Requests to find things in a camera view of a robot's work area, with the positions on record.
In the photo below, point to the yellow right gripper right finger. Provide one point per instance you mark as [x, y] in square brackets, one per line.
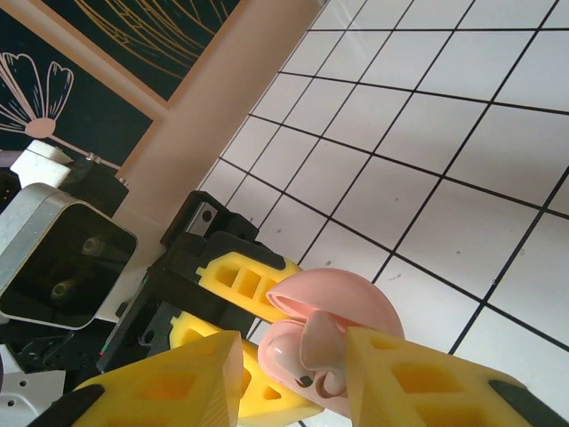
[422, 391]

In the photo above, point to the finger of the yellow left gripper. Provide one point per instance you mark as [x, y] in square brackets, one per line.
[266, 278]
[258, 391]

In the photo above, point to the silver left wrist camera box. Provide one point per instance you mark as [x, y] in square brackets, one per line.
[66, 267]

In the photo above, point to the pale pink earbud charging case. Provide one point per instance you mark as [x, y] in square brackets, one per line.
[347, 293]

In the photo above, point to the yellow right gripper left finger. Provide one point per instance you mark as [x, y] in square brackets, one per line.
[178, 391]

